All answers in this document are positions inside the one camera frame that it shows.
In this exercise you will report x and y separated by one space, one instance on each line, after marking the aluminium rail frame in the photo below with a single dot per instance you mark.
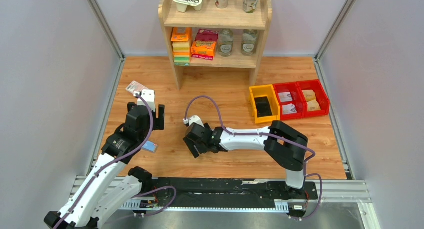
329 191

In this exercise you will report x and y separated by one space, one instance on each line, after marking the right red plastic bin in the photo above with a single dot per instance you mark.
321 95

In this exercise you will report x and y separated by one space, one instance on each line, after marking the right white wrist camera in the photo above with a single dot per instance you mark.
195 119

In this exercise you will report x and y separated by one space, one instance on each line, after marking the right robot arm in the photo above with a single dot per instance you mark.
282 143

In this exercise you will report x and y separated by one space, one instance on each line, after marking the orange pink snack box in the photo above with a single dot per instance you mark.
204 45

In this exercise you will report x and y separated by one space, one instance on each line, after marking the left glass bottle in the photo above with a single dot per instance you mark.
225 42

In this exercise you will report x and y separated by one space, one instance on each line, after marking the right glass bottle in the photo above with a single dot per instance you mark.
248 42

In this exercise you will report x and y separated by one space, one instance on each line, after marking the pink white card pack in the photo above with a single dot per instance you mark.
135 86

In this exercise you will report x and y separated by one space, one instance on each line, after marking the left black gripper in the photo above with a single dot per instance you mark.
145 111

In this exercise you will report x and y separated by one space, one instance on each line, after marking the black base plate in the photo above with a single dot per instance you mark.
226 193

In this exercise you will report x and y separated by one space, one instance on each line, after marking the stack of coloured sponges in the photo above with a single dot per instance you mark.
181 42

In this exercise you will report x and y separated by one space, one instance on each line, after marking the glass bottle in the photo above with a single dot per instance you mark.
225 42
248 42

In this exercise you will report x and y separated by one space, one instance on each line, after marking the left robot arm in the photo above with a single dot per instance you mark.
109 171

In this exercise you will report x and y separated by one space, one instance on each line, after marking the white cards in bin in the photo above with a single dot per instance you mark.
288 106

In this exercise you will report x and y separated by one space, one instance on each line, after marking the wooden shelf unit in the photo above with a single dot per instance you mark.
210 17

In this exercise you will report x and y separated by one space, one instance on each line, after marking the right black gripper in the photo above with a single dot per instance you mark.
194 142

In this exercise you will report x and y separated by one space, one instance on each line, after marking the yellow plastic bin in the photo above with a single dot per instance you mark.
264 91

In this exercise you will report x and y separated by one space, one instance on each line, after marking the blue small box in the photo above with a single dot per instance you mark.
150 146

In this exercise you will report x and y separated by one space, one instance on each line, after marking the black item in bin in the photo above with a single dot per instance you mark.
263 107

